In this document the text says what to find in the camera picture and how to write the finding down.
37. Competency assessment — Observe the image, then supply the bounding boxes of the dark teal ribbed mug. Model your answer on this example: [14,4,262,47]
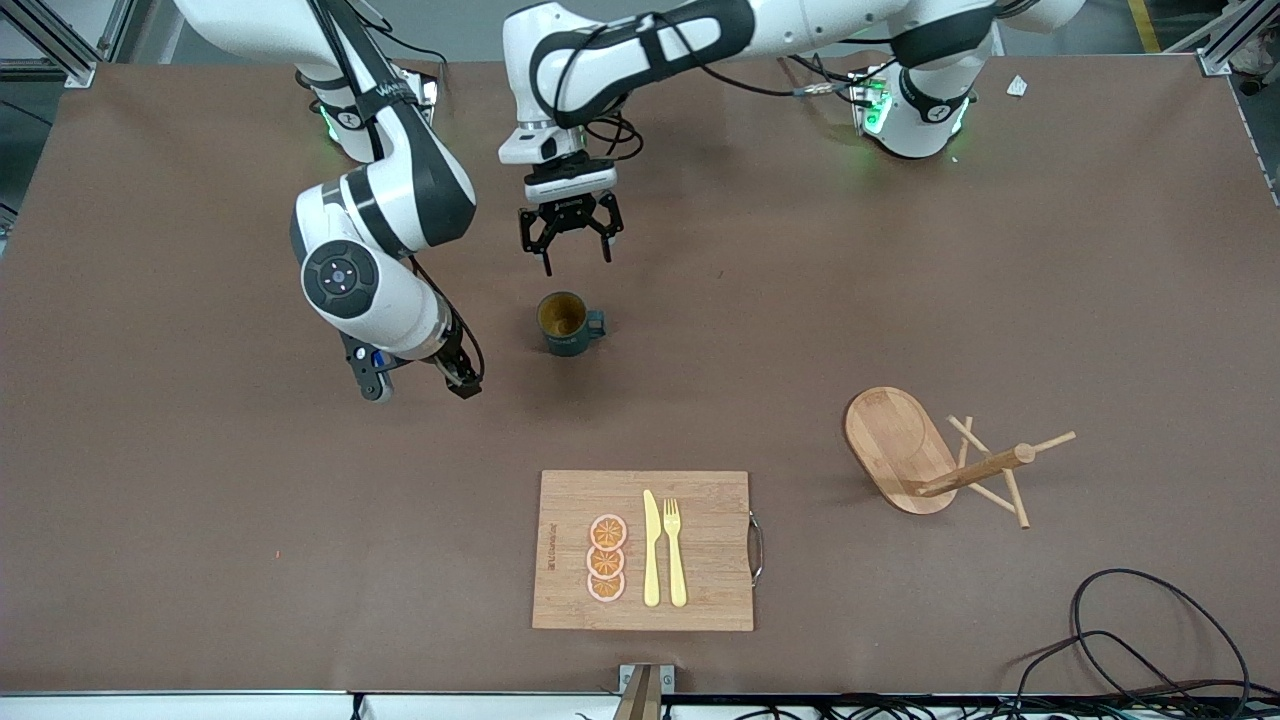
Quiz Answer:
[536,291,607,358]

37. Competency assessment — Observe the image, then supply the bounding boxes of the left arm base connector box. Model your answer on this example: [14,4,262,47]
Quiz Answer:
[850,72,894,137]

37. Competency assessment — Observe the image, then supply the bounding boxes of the brown table cover cloth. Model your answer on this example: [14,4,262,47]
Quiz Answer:
[0,50,1280,697]

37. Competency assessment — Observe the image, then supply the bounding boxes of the yellow plastic knife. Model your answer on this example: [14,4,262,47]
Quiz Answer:
[643,489,662,608]

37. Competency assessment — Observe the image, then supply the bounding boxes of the yellow plastic fork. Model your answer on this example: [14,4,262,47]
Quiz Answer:
[663,497,689,609]

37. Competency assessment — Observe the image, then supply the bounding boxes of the wooden mug tree stand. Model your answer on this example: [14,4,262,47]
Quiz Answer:
[844,386,1078,530]

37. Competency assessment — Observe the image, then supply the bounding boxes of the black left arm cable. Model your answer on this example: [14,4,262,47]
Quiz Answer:
[555,8,906,163]

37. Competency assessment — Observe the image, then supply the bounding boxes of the black right base cable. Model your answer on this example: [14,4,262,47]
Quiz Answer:
[380,18,448,76]

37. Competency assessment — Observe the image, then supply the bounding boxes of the black base cable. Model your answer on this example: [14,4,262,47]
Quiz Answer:
[380,18,448,76]
[785,52,863,105]

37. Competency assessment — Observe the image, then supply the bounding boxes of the black left base cable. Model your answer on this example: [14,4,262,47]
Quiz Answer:
[785,52,863,105]

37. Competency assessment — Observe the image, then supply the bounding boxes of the bamboo cutting board with handle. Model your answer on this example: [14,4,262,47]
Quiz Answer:
[531,469,766,633]

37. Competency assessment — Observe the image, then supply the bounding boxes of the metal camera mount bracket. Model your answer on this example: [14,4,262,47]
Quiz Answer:
[612,663,676,720]

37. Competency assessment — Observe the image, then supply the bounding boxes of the aluminium frame profile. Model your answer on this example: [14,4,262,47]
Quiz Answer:
[0,0,136,88]
[1195,0,1280,77]

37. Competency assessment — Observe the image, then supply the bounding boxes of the black looped cable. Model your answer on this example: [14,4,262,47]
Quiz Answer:
[1070,568,1253,703]
[1000,629,1213,720]

